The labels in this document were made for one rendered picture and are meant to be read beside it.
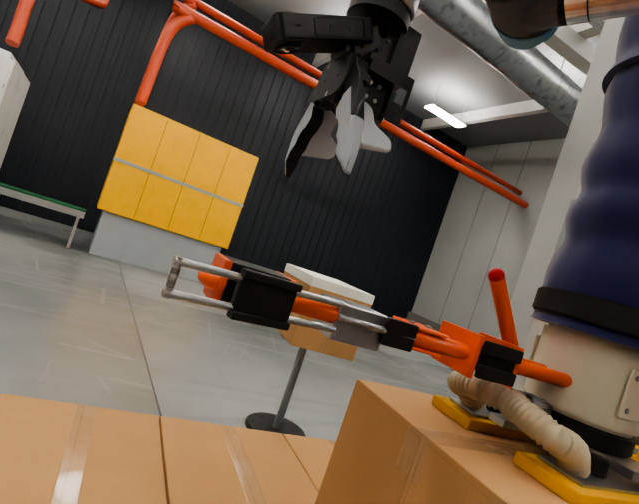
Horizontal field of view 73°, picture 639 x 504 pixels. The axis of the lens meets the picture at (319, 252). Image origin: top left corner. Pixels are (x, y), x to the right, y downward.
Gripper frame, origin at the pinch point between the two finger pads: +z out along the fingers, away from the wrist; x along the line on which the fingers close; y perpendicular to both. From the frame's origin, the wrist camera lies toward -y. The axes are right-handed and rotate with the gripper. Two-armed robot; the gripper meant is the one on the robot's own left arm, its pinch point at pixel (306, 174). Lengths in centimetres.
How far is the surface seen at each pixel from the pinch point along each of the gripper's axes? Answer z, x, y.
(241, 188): -63, 719, 188
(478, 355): 13.6, -4.2, 29.9
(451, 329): 11.8, 1.5, 29.8
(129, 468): 67, 54, 5
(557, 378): 13.8, -4.7, 47.3
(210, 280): 14.0, 0.6, -6.1
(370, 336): 15.1, -1.8, 13.9
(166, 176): -36, 716, 62
